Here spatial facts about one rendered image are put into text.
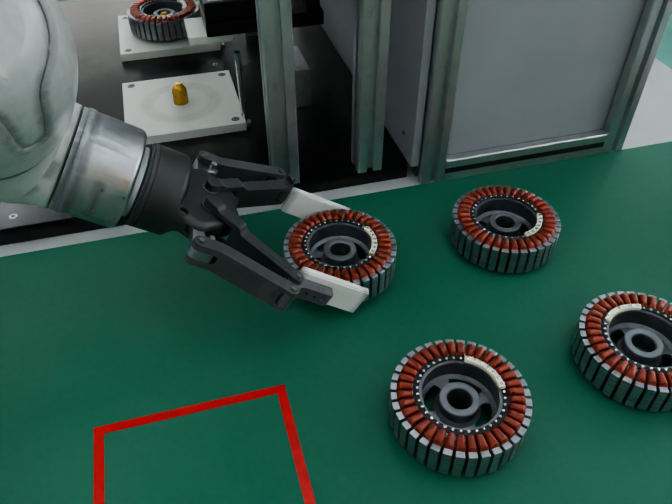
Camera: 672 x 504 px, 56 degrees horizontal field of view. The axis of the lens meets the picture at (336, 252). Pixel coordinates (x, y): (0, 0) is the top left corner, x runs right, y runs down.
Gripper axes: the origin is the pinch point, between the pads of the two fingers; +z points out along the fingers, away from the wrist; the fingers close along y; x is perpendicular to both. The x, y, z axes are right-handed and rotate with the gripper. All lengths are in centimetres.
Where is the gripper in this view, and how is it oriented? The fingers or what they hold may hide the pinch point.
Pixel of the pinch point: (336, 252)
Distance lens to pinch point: 63.1
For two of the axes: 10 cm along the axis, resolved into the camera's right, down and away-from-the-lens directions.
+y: 1.2, 6.8, -7.2
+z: 8.5, 3.0, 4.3
